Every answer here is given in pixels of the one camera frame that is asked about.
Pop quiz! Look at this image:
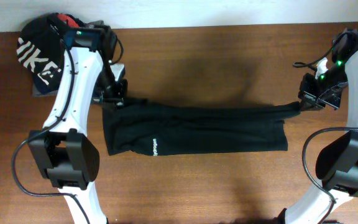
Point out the black t-shirt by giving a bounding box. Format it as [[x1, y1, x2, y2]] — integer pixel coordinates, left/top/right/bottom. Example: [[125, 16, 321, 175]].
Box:
[[102, 98, 300, 156]]

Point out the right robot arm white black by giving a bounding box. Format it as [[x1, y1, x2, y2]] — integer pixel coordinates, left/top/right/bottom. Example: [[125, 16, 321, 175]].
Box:
[[275, 29, 358, 224]]

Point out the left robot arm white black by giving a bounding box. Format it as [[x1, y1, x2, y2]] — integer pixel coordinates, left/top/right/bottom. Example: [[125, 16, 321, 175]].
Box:
[[27, 25, 127, 223]]

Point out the navy red trimmed folded shirt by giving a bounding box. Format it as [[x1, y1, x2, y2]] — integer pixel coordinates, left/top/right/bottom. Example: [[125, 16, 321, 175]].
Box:
[[57, 13, 85, 27]]

